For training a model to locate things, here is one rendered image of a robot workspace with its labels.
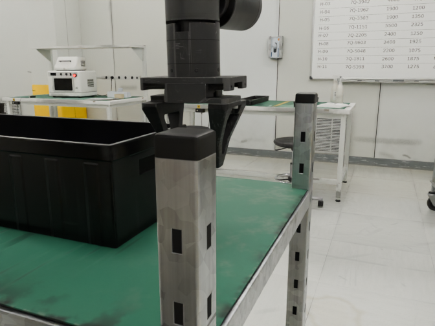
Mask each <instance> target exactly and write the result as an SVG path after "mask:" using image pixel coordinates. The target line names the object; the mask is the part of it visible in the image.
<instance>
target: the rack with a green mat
mask: <svg viewBox="0 0 435 326"><path fill-rule="evenodd" d="M317 98H318V94H317V93H316V92H298V93H296V94H295V121H294V137H293V167H292V183H291V184H290V183H283V182H271V181H264V180H252V179H240V178H233V177H221V176H216V132H215V131H214V130H212V129H197V128H186V127H176V128H173V129H169V130H166V131H162V132H160V133H156V134H155V136H154V147H155V183H156V201H157V222H156V223H154V224H153V225H151V226H150V227H148V228H147V229H145V230H144V231H142V232H141V233H139V234H138V235H136V236H135V237H133V238H132V239H130V240H129V241H127V242H126V243H124V244H123V245H121V246H120V247H118V248H110V247H106V246H100V245H95V244H89V243H83V242H79V241H73V240H69V239H63V238H59V237H53V236H49V235H43V234H36V233H32V232H26V231H22V230H16V229H12V228H6V227H2V226H0V326H243V324H244V323H245V321H246V319H247V318H248V316H249V314H250V312H251V310H252V308H253V306H254V305H255V303H256V301H257V300H258V298H259V296H260V294H261V293H262V290H263V289H264V287H265V285H266V283H267V282H268V280H269V278H270V276H271V274H272V273H273V271H274V269H275V267H276V265H277V264H278V262H279V260H280V258H281V256H282V254H283V253H284V251H285V249H286V248H287V245H288V244H289V258H288V274H287V304H286V319H285V326H305V322H306V299H307V276H308V263H309V240H310V228H311V205H312V194H313V169H314V157H315V134H316V121H317Z"/></svg>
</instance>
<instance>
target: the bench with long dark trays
mask: <svg viewBox="0 0 435 326"><path fill-rule="evenodd" d="M345 104H348V105H350V106H346V107H341V108H334V107H317V117H318V118H341V121H340V140H339V158H338V168H337V179H323V178H316V177H313V183H321V184H333V185H337V186H336V196H335V197H336V198H337V199H336V200H335V201H336V202H340V200H339V198H340V196H341V186H342V183H347V181H346V180H347V177H348V167H349V165H348V160H349V151H350V134H351V117H352V111H353V110H354V109H355V107H356V103H345ZM197 105H200V108H198V109H205V113H208V104H207V103H184V112H190V125H195V109H197ZM242 114H258V115H273V116H295V108H294V103H293V101H277V100H269V101H266V102H262V103H258V104H255V105H246V106H245V108H244V110H243V112H242ZM347 115H348V116H347ZM346 117H347V126H346ZM345 132H346V143H345V153H344V141H345ZM343 159H344V167H343ZM216 173H224V174H231V175H243V176H251V177H263V178H270V179H274V178H275V176H276V175H279V174H275V173H262V172H255V171H242V170H235V169H221V168H216ZM288 176H290V175H282V176H279V177H277V179H288ZM343 179H344V181H342V180H343Z"/></svg>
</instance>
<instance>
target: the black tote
mask: <svg viewBox="0 0 435 326"><path fill-rule="evenodd" d="M155 134H156V132H155V130H154V128H153V127H152V125H151V124H150V122H135V121H123V120H100V119H88V118H66V117H53V116H31V115H19V114H0V226H2V227H6V228H12V229H16V230H22V231H26V232H32V233H36V234H43V235H49V236H53V237H59V238H63V239H69V240H73V241H79V242H83V243H89V244H93V245H100V246H106V247H110V248H118V247H120V246H121V245H123V244H124V243H126V242H127V241H129V240H130V239H132V238H133V237H135V236H136V235H138V234H139V233H141V232H142V231H144V230H145V229H147V228H148V227H150V226H151V225H153V224H154V223H156V222H157V201H156V183H155V147H154V136H155Z"/></svg>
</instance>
